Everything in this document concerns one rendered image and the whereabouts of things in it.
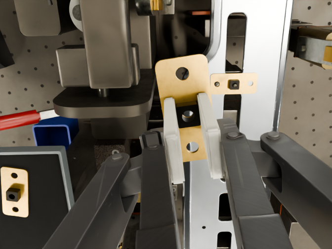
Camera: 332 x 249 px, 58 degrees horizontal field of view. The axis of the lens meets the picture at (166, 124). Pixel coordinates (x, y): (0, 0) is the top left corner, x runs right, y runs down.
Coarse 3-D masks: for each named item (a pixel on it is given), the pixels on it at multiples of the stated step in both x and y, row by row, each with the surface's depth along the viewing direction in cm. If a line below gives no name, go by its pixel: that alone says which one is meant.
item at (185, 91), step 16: (160, 64) 21; (176, 64) 21; (192, 64) 21; (160, 80) 22; (176, 80) 22; (192, 80) 22; (208, 80) 22; (160, 96) 22; (176, 96) 22; (192, 96) 22; (208, 96) 22; (176, 112) 22; (192, 128) 23; (192, 160) 24
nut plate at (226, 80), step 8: (216, 80) 54; (224, 80) 54; (232, 80) 53; (240, 80) 54; (248, 80) 54; (256, 80) 54; (216, 88) 54; (224, 88) 54; (232, 88) 53; (240, 88) 54; (248, 88) 54; (256, 88) 54
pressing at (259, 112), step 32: (224, 0) 49; (256, 0) 49; (288, 0) 49; (224, 32) 51; (256, 32) 51; (288, 32) 51; (224, 64) 53; (256, 64) 53; (256, 96) 55; (256, 128) 57; (192, 192) 63; (224, 192) 63; (192, 224) 66; (224, 224) 66
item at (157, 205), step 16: (144, 144) 15; (160, 144) 16; (144, 160) 14; (160, 160) 14; (144, 176) 13; (160, 176) 13; (144, 192) 12; (160, 192) 12; (144, 208) 11; (160, 208) 11; (144, 224) 10; (160, 224) 10; (176, 224) 11; (144, 240) 9; (160, 240) 8; (176, 240) 8
